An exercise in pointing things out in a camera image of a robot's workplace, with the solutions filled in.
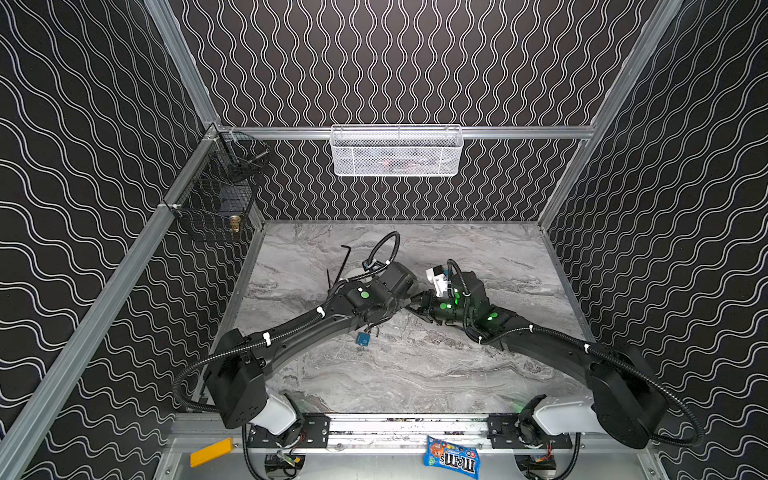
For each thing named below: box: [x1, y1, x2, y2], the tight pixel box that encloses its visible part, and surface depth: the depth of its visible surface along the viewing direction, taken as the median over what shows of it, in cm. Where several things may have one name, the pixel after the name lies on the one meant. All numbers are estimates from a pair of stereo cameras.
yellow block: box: [190, 437, 233, 468], surface depth 73 cm
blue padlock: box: [355, 332, 371, 347], surface depth 92 cm
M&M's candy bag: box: [424, 435, 481, 480], surface depth 72 cm
